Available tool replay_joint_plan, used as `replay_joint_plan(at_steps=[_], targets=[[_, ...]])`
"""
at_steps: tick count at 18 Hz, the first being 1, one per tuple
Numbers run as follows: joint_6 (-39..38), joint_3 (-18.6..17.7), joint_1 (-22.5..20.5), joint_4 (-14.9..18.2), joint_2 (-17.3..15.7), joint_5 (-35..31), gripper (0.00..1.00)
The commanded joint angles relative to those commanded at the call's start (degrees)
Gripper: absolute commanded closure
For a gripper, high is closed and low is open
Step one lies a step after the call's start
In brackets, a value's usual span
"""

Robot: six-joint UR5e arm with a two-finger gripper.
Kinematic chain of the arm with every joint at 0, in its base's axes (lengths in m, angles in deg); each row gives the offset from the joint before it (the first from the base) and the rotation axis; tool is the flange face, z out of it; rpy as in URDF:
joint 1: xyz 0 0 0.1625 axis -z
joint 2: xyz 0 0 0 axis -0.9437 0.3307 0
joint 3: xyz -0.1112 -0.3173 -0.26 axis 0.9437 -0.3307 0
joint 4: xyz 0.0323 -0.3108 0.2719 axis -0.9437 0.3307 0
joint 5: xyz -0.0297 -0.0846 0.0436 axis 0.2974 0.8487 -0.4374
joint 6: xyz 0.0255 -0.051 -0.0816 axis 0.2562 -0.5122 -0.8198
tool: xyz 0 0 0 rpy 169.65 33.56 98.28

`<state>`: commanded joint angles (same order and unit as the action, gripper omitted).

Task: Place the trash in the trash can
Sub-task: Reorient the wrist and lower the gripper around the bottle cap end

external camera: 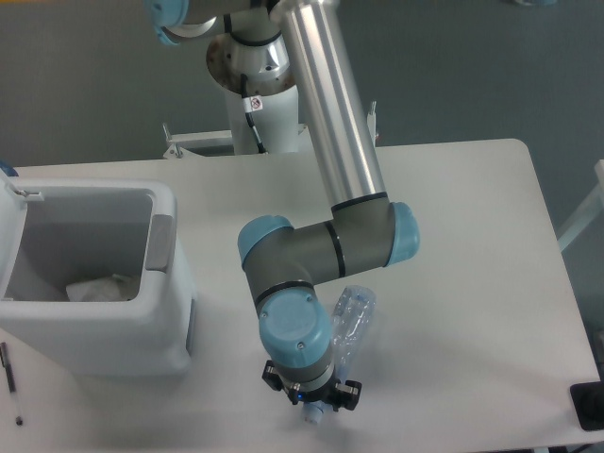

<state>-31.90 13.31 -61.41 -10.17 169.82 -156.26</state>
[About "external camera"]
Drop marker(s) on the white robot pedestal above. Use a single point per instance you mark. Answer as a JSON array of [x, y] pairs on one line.
[[261, 102]]

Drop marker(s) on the white paper wrapper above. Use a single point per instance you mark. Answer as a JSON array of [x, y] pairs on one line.
[[115, 288]]

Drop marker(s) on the white metal frame right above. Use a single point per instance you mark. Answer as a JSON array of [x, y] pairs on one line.
[[585, 213]]

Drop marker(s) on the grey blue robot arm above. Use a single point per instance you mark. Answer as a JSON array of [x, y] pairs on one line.
[[284, 264]]

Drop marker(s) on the crushed clear plastic bottle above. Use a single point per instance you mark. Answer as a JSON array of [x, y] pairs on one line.
[[350, 320]]

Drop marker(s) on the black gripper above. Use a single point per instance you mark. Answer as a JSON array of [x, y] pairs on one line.
[[327, 388]]

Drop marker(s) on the black device at table edge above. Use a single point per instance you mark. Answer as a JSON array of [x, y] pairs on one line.
[[588, 402]]

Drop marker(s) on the white open trash can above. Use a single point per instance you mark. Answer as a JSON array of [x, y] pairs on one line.
[[59, 231]]

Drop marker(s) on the white clamp post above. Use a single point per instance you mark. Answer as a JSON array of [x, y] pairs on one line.
[[372, 122]]

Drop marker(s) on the black pen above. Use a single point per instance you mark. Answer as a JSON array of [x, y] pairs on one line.
[[12, 389]]

